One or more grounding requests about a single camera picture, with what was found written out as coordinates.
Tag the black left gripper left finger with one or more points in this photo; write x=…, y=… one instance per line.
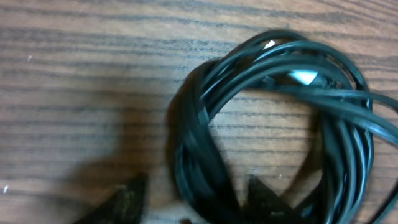
x=126, y=206

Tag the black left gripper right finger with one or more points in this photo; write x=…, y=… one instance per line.
x=263, y=206

